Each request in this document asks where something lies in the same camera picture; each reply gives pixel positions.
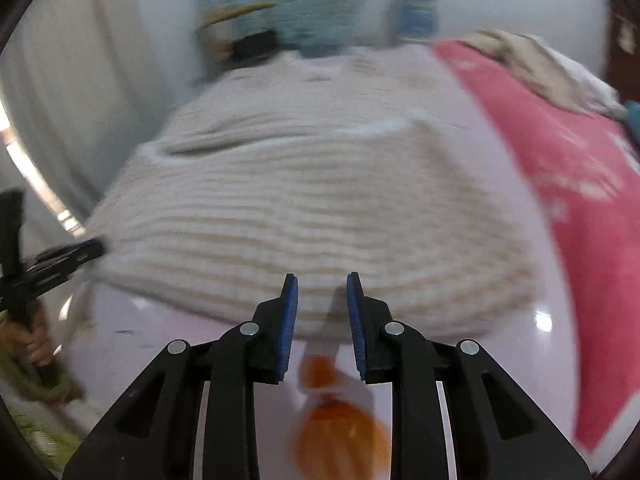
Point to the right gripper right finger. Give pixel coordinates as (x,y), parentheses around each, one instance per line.
(455,409)

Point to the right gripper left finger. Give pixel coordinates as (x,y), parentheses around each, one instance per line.
(150,431)

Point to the beige white houndstooth coat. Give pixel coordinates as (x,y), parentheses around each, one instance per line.
(319,168)

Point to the person's left hand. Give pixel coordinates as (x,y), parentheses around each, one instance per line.
(33,343)

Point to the green fuzzy sleeve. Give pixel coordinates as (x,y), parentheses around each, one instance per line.
(46,406)

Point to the white curtain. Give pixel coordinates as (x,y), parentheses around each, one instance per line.
(82,88)

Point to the pink floral blanket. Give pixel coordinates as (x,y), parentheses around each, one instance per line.
(584,172)

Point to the wooden chair black seat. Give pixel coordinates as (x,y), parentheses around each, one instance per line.
(220,27)

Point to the black garment on chair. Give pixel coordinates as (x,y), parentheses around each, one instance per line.
(255,45)

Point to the teal garment on bed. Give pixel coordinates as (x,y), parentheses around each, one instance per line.
(632,121)

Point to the white garment on bed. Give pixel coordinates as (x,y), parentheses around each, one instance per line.
(597,96)

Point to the beige garment pile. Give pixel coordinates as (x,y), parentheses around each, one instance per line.
(531,64)

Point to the blue water bottle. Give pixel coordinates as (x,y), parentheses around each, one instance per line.
(416,20)

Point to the dark red wooden door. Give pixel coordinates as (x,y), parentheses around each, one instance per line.
(623,63)

